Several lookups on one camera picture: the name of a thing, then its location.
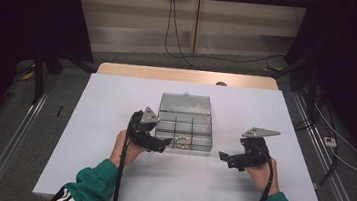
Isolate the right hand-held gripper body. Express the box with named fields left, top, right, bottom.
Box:
left=230, top=125, right=282, bottom=175

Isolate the clear grey compartment box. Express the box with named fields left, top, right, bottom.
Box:
left=152, top=88, right=219, bottom=154

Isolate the white power strip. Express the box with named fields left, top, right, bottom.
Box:
left=323, top=136, right=338, bottom=148

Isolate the black curtain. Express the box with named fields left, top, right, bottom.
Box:
left=273, top=0, right=357, bottom=179
left=0, top=0, right=101, bottom=163

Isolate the left hand-held gripper black cable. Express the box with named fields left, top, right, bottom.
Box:
left=112, top=114, right=134, bottom=201

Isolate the hand-held gripper black cable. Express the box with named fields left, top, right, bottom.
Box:
left=112, top=114, right=134, bottom=201
left=250, top=145, right=278, bottom=201

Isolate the short black wall cable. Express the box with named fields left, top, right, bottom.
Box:
left=164, top=0, right=210, bottom=72

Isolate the person's right hand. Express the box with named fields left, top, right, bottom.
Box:
left=242, top=156, right=284, bottom=197

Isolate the black floor cable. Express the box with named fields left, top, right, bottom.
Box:
left=310, top=104, right=345, bottom=189

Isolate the beaded bracelet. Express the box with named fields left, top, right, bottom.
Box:
left=174, top=133, right=194, bottom=151

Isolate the white table cover sheet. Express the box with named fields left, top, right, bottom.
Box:
left=31, top=65, right=339, bottom=201

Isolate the metal floor rail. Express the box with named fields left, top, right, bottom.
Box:
left=281, top=91, right=357, bottom=201
left=0, top=71, right=59, bottom=201

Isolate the black stand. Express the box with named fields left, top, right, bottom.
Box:
left=264, top=49, right=327, bottom=127
left=28, top=44, right=99, bottom=111

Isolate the white floor cable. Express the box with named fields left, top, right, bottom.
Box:
left=306, top=103, right=357, bottom=173

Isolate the person's left hand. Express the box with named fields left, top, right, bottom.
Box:
left=108, top=128, right=151, bottom=171

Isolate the long black wall cable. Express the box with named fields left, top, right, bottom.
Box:
left=162, top=0, right=292, bottom=71

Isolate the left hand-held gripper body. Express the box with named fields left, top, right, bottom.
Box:
left=126, top=105, right=171, bottom=154

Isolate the right hand-held gripper black cable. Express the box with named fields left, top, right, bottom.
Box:
left=250, top=145, right=278, bottom=201

